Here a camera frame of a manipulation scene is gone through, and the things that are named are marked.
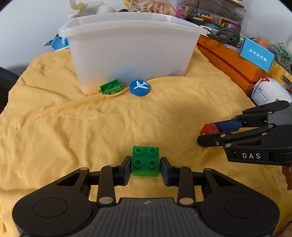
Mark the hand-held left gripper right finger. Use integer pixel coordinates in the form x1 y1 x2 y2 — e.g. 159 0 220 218
160 157 231 207

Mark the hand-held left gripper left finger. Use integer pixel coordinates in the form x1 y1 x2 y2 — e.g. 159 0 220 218
57 156 133 207

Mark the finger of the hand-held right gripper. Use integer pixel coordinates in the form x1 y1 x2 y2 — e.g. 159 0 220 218
216 100 290 133
197 124 276 148

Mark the red building block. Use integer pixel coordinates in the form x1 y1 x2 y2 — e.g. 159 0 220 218
199 123 221 137

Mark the green building block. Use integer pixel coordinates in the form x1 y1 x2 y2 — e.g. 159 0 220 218
131 146 160 177

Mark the white plastic storage bin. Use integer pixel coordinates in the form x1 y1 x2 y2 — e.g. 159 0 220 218
51 12 208 96

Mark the person's right hand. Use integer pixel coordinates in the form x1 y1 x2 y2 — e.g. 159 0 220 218
282 164 292 191

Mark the white packet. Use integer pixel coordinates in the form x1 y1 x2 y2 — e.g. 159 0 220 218
251 77 292 107

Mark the orange box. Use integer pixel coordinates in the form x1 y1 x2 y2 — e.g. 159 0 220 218
197 34 274 97

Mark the yellow cloth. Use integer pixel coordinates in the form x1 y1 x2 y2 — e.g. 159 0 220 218
0 44 292 237

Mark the yellow box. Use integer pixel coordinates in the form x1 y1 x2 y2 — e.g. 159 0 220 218
271 60 292 81

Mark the light blue card box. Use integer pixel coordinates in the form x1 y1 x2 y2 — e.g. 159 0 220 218
239 37 275 73

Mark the blue round airplane disc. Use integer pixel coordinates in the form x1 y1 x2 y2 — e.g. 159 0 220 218
130 80 150 97

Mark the orange round item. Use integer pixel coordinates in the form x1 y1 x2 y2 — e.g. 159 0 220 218
255 37 272 49

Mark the clear bag of green pieces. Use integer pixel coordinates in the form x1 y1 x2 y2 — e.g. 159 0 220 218
270 36 292 69

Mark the clear box of colourful toys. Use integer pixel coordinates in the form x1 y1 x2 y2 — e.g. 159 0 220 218
177 0 248 29

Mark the snack bag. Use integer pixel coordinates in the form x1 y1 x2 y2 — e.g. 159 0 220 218
123 0 178 16

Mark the dark blue bag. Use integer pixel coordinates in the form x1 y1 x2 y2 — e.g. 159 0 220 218
0 66 20 113

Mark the white round object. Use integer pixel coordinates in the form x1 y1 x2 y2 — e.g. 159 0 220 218
96 5 117 14

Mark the white fluffy toy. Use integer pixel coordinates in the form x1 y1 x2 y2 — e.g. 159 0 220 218
67 0 97 17

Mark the grey cable bundle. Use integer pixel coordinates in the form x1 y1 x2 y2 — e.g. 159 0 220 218
209 27 242 45

